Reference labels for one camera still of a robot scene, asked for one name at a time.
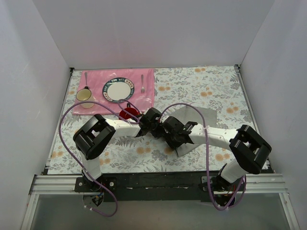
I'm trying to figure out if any white plate patterned rim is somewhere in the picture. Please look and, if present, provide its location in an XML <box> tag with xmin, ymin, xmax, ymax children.
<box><xmin>102</xmin><ymin>78</ymin><xmax>135</xmax><ymax>103</ymax></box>

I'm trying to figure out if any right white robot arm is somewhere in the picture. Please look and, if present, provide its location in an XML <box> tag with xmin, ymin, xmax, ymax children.
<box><xmin>161</xmin><ymin>116</ymin><xmax>272</xmax><ymax>191</ymax></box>

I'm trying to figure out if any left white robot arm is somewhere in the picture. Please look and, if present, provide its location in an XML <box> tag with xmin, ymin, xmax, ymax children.
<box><xmin>73</xmin><ymin>107</ymin><xmax>165</xmax><ymax>192</ymax></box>

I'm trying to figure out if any dark jar red lid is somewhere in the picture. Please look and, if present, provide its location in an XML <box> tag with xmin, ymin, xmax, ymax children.
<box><xmin>119</xmin><ymin>103</ymin><xmax>141</xmax><ymax>121</ymax></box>

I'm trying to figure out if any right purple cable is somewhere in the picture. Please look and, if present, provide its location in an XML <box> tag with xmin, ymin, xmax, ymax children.
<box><xmin>159</xmin><ymin>103</ymin><xmax>248</xmax><ymax>211</ymax></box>

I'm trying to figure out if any silver fork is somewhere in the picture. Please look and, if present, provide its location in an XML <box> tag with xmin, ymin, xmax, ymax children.
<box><xmin>141</xmin><ymin>75</ymin><xmax>145</xmax><ymax>93</ymax></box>

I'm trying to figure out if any pink placemat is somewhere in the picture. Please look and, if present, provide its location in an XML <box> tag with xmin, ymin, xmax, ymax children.
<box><xmin>72</xmin><ymin>69</ymin><xmax>154</xmax><ymax>115</ymax></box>

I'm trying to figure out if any aluminium frame rail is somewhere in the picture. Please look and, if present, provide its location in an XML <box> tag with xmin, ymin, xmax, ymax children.
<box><xmin>22</xmin><ymin>173</ymin><xmax>299</xmax><ymax>230</ymax></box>

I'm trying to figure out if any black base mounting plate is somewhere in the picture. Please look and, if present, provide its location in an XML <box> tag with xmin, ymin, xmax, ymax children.
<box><xmin>74</xmin><ymin>170</ymin><xmax>247</xmax><ymax>202</ymax></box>

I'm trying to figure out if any silver spoon on placemat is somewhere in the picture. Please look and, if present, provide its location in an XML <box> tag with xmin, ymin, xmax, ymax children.
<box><xmin>84</xmin><ymin>72</ymin><xmax>89</xmax><ymax>89</ymax></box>

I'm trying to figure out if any grey cloth napkin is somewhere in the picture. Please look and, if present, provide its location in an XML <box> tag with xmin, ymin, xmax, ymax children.
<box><xmin>162</xmin><ymin>106</ymin><xmax>217</xmax><ymax>157</ymax></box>

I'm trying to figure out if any cream enamel mug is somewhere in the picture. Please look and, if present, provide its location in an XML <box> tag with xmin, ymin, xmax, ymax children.
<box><xmin>76</xmin><ymin>88</ymin><xmax>95</xmax><ymax>109</ymax></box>

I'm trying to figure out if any floral tablecloth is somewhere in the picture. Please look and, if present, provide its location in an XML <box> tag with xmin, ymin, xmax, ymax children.
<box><xmin>48</xmin><ymin>66</ymin><xmax>253</xmax><ymax>175</ymax></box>

